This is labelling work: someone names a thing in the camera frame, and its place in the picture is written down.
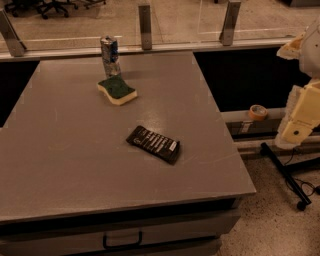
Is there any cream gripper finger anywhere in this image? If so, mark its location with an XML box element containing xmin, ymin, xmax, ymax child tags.
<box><xmin>275</xmin><ymin>80</ymin><xmax>320</xmax><ymax>149</ymax></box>
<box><xmin>276</xmin><ymin>33</ymin><xmax>305</xmax><ymax>60</ymax></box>

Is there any black rxbar chocolate wrapper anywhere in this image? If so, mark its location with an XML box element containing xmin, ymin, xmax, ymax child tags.
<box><xmin>126</xmin><ymin>125</ymin><xmax>180</xmax><ymax>165</ymax></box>

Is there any green and yellow sponge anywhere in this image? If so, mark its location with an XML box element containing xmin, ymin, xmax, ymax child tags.
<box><xmin>97</xmin><ymin>75</ymin><xmax>138</xmax><ymax>106</ymax></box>

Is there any orange tape roll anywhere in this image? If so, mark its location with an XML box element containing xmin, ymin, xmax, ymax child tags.
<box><xmin>248</xmin><ymin>104</ymin><xmax>268</xmax><ymax>121</ymax></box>

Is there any black wheeled stand base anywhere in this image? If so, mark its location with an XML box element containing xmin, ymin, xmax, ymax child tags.
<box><xmin>260</xmin><ymin>143</ymin><xmax>320</xmax><ymax>211</ymax></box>

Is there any grey cabinet drawer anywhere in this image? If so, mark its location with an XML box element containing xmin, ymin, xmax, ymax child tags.
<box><xmin>0</xmin><ymin>209</ymin><xmax>240</xmax><ymax>256</ymax></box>

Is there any silver blue drink can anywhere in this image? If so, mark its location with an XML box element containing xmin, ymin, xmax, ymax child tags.
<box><xmin>100</xmin><ymin>36</ymin><xmax>121</xmax><ymax>77</ymax></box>

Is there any black office chair base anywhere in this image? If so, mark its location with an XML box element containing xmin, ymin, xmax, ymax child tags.
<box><xmin>3</xmin><ymin>0</ymin><xmax>107</xmax><ymax>19</ymax></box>

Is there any right metal railing bracket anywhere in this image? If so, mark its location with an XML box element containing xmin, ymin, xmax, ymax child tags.
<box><xmin>219</xmin><ymin>0</ymin><xmax>241</xmax><ymax>46</ymax></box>

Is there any metal railing bracket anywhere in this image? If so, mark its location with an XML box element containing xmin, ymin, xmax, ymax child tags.
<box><xmin>0</xmin><ymin>9</ymin><xmax>26</xmax><ymax>57</ymax></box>
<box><xmin>138</xmin><ymin>5</ymin><xmax>152</xmax><ymax>50</ymax></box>
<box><xmin>219</xmin><ymin>0</ymin><xmax>241</xmax><ymax>46</ymax></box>

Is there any black cable on floor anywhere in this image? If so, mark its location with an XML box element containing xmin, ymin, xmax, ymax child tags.
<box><xmin>283</xmin><ymin>146</ymin><xmax>320</xmax><ymax>198</ymax></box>

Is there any middle metal railing bracket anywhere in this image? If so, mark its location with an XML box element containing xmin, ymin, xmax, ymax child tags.
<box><xmin>138</xmin><ymin>5</ymin><xmax>152</xmax><ymax>50</ymax></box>

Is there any black drawer handle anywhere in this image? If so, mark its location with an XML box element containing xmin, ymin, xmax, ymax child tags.
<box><xmin>102</xmin><ymin>231</ymin><xmax>143</xmax><ymax>251</ymax></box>

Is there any left metal railing bracket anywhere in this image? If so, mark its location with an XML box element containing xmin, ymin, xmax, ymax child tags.
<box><xmin>0</xmin><ymin>9</ymin><xmax>26</xmax><ymax>57</ymax></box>

